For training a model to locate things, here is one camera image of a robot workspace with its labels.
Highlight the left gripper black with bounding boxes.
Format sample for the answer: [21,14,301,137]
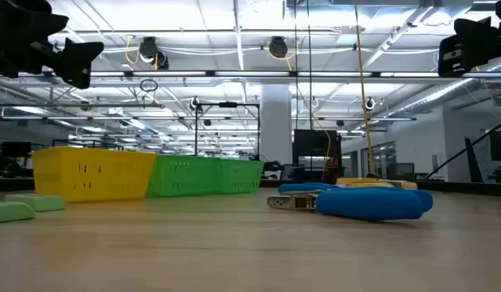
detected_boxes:
[0,0,105,90]

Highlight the green eraser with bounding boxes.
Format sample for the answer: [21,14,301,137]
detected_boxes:
[4,193,66,213]
[0,201,36,225]

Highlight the blue-handled pliers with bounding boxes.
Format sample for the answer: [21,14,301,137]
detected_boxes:
[277,182,340,195]
[266,187,434,222]

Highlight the black monitor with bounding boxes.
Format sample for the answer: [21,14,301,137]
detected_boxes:
[488,129,501,162]

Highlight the black diagonal pole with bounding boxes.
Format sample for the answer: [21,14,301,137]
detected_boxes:
[424,117,501,180]

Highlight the yellow plastic basket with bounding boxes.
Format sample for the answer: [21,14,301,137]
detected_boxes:
[31,146,157,203]

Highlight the green plastic basket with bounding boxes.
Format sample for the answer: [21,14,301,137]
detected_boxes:
[146,155,221,199]
[212,158,265,195]

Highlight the black equipment cabinet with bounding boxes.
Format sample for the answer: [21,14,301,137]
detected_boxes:
[293,129,343,183]

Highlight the white building pillar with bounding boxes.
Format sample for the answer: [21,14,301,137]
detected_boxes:
[260,84,293,165]

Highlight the black ceiling cable reel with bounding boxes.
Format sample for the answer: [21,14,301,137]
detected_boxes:
[138,36,170,71]
[268,36,289,59]

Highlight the yellow cable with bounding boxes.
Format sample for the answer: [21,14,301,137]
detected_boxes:
[353,0,376,176]

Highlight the thin black hanging cable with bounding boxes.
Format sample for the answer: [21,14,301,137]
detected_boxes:
[293,0,299,131]

